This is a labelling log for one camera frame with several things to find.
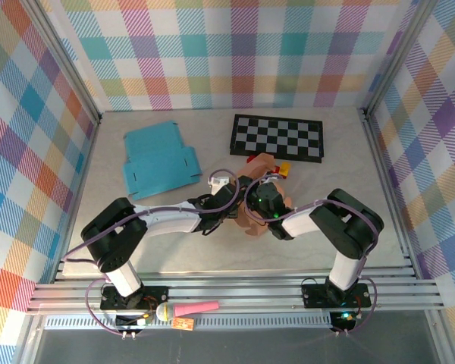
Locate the pink paper box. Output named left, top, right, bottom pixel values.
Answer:
left=233, top=152, right=293, bottom=239

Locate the blue paper box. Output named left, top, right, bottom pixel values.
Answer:
left=121, top=121, right=204, bottom=201

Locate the black electronics box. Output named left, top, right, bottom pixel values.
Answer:
left=331, top=311, right=356, bottom=329
left=115, top=313, right=152, bottom=329

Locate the black white checkerboard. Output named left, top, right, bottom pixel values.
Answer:
left=229, top=113, right=325, bottom=165

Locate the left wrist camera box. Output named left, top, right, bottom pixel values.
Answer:
left=207, top=176, right=232, bottom=190

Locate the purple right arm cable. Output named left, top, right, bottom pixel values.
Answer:
left=243, top=174, right=380, bottom=337

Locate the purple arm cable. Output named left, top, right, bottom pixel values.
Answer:
left=62, top=168, right=246, bottom=338
left=243, top=174, right=380, bottom=337

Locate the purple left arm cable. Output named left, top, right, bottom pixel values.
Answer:
left=62, top=168, right=246, bottom=338

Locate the aluminium frame rail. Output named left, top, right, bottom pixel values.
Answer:
left=25, top=266, right=447, bottom=315

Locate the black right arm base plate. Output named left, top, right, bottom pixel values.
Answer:
left=301, top=282, right=372, bottom=309

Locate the pink handled white microphone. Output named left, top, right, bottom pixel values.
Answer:
left=155, top=300, right=221, bottom=322

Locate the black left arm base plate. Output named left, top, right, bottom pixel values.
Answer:
left=99, top=286, right=170, bottom=311

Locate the aluminium side rail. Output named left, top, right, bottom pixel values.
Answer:
left=52, top=113, right=102, bottom=284
left=358, top=108, right=420, bottom=280

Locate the slotted grey cable duct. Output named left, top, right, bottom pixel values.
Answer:
left=44, top=316, right=335, bottom=331

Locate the aluminium corner post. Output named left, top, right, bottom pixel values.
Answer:
left=20, top=0, right=102, bottom=125
left=362, top=0, right=439, bottom=115

